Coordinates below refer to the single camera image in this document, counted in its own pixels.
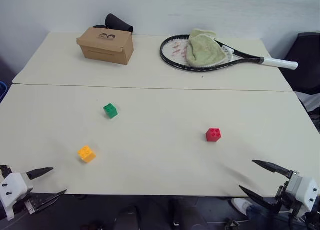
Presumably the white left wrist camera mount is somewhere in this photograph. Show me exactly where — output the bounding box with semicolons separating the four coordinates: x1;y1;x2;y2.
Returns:
0;172;34;221

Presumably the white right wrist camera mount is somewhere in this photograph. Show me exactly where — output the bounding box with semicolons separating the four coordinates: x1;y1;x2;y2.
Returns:
286;175;320;213

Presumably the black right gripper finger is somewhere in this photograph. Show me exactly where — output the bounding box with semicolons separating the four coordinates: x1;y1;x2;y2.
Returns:
251;159;293;179
238;184;279;215

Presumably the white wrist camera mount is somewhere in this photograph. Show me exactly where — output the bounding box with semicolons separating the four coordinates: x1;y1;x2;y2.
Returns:
0;172;34;221
286;175;320;213

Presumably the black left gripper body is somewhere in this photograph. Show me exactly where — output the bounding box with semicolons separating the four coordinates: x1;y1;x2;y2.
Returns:
11;192;52;215

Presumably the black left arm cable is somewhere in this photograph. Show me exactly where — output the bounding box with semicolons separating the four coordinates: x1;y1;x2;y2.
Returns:
0;164;13;179

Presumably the black chair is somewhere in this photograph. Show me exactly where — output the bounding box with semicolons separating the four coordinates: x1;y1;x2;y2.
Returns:
279;31;320;95

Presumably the black rolled mat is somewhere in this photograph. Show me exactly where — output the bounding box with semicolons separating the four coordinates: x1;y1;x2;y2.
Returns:
93;13;135;34

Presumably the brown cardboard box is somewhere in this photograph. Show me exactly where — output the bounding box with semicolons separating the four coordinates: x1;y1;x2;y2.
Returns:
76;27;135;66

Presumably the white shoe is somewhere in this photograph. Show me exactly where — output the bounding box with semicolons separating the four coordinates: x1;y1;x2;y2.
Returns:
230;198;254;216

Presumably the black white tennis racket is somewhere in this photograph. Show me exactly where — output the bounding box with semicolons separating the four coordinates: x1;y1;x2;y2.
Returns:
159;34;300;73

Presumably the blue jeans leg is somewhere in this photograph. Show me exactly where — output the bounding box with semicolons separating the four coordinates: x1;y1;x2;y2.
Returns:
245;202;292;230

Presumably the yellow toy brick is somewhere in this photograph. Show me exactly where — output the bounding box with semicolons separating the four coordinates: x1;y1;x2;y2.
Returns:
76;145;97;164

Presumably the red toy brick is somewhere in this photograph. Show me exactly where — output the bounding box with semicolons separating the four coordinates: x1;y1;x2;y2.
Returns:
205;127;223;143

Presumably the green toy brick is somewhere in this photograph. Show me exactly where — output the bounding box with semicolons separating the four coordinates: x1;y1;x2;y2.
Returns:
103;102;119;119

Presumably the blue container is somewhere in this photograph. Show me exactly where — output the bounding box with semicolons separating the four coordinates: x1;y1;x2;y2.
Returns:
0;81;8;103

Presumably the pale green towel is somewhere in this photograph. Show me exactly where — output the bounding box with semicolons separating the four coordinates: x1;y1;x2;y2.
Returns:
185;28;227;68

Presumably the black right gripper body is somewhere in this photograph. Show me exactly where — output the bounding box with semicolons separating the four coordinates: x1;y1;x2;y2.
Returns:
274;170;305;217

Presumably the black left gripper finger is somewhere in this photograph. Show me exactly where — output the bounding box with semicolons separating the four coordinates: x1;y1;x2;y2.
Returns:
25;167;55;180
35;189;69;213

